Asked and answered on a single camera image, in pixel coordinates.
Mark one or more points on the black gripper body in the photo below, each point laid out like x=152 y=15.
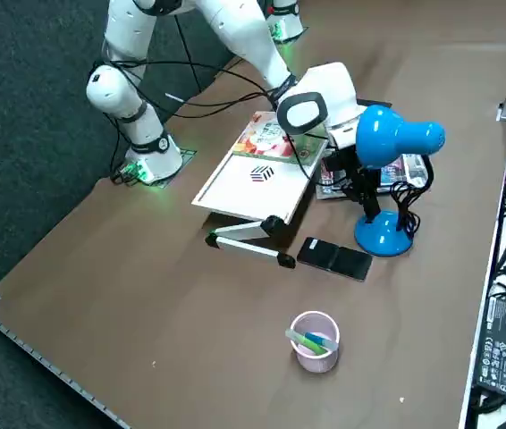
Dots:
x=340 y=167

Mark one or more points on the blue desk lamp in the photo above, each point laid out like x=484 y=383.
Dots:
x=382 y=134

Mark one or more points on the green children's picture book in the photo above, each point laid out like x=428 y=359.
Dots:
x=262 y=138

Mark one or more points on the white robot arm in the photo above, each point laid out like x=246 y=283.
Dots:
x=244 y=40
x=286 y=18

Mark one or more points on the white folding book stand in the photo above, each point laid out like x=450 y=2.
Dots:
x=244 y=192

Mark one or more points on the plastic-wrapped comic magazine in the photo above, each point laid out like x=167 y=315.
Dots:
x=331 y=183

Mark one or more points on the black foldable phone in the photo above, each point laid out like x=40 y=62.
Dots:
x=333 y=259

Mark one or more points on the blue marker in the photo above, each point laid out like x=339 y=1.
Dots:
x=324 y=342

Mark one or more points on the green marker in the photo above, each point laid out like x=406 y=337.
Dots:
x=311 y=346

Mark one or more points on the pink pen cup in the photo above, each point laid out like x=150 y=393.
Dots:
x=320 y=364

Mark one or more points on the aluminium table edge strip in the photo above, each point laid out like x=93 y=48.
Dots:
x=34 y=350

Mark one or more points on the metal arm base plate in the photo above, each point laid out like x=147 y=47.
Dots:
x=186 y=161
x=302 y=33

